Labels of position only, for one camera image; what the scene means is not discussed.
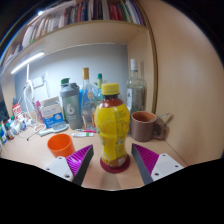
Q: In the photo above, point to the white wall power strip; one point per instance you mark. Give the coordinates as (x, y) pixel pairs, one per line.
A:
(38, 82)

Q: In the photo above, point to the red and white canister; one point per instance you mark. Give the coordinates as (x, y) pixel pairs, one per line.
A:
(17, 111)

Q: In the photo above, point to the clear glass liquor bottle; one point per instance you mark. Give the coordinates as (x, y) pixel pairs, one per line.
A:
(136, 90)

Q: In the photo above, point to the red pen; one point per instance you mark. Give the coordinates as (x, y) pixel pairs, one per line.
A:
(85, 130)

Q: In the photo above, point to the brown mug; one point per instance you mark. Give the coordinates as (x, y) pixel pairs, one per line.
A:
(141, 128)

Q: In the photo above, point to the wooden shelf unit with books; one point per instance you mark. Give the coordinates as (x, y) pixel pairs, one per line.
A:
(100, 31)

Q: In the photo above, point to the orange plastic cup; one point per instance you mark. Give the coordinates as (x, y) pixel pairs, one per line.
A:
(60, 145)

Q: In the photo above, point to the white and green tube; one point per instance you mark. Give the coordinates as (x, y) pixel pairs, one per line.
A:
(82, 134)

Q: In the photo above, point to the flat round red coaster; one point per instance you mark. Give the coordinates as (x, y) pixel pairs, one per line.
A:
(115, 169)

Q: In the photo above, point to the light blue hair brush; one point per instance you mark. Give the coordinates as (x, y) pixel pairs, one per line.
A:
(55, 129)

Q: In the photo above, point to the grey shaker bottle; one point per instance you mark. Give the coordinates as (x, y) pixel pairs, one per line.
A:
(71, 106)

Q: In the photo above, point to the yellow-label drink bottle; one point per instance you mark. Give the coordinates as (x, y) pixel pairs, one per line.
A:
(111, 130)

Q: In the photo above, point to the white LED light bar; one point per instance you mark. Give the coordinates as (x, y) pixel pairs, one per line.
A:
(28, 62)

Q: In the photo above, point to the white and blue carton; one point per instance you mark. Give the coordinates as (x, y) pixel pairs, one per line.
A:
(52, 115)

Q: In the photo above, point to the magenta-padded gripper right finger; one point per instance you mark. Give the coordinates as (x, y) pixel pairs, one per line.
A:
(165, 165)

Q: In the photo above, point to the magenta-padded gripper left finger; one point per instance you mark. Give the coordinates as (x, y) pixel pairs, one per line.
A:
(59, 167)

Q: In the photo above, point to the green-capped clear bottle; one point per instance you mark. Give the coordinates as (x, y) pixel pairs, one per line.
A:
(99, 85)

